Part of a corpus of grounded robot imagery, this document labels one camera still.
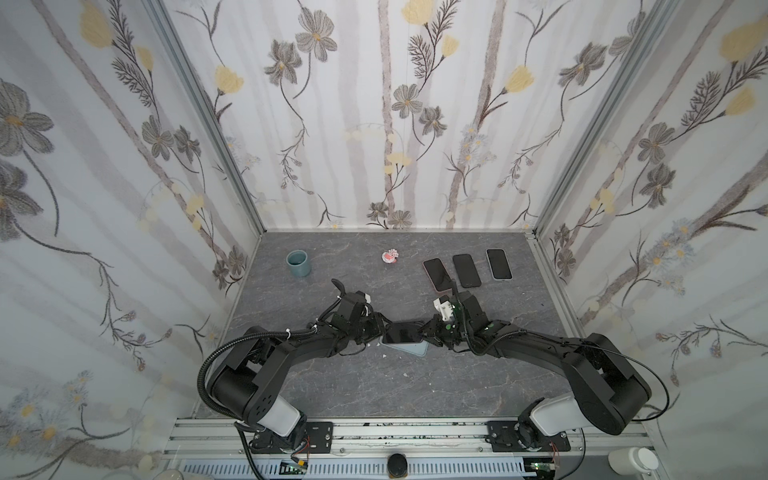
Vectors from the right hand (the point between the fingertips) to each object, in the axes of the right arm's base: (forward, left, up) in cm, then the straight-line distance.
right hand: (409, 327), depth 83 cm
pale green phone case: (-3, -4, -9) cm, 10 cm away
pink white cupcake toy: (+33, +6, -10) cm, 34 cm away
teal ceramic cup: (+25, +38, -6) cm, 46 cm away
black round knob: (-32, +3, +1) cm, 32 cm away
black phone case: (+28, -23, -10) cm, 37 cm away
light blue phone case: (+32, -36, -11) cm, 50 cm away
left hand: (+4, +6, -4) cm, 9 cm away
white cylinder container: (-30, -48, +2) cm, 57 cm away
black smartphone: (+3, +1, -11) cm, 11 cm away
